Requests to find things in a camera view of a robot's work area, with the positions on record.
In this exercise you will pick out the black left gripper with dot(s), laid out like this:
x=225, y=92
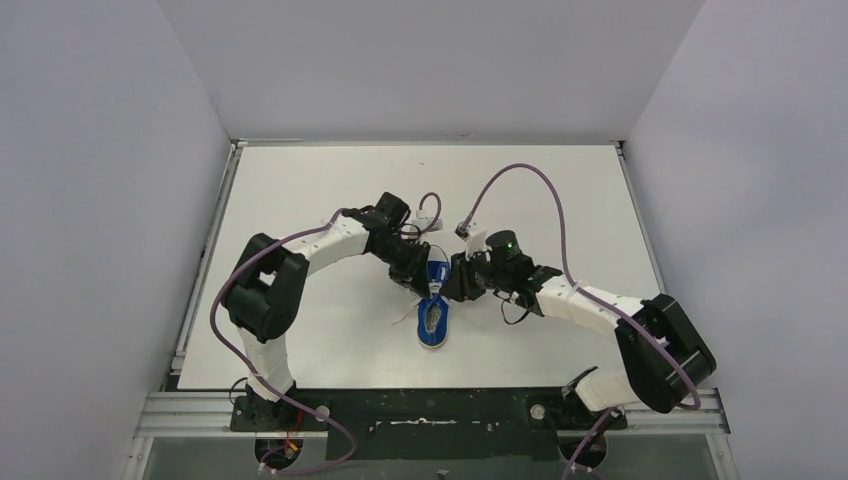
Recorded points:
x=413, y=275

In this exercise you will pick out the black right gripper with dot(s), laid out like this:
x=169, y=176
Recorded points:
x=460, y=285

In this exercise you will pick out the white shoelace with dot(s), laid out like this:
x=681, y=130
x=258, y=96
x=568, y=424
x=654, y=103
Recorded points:
x=431, y=308

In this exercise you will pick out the blue canvas sneaker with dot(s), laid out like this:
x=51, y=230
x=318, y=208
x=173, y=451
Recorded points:
x=438, y=269

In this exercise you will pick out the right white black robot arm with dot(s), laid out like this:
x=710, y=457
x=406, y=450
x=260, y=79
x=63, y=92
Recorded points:
x=664, y=357

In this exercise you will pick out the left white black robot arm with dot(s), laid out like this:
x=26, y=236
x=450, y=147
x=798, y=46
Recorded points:
x=263, y=294

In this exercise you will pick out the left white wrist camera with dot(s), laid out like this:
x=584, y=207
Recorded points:
x=426, y=222

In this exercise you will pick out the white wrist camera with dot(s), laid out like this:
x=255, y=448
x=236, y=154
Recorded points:
x=426, y=222
x=474, y=238

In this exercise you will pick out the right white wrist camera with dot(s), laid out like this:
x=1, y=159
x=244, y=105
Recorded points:
x=474, y=238

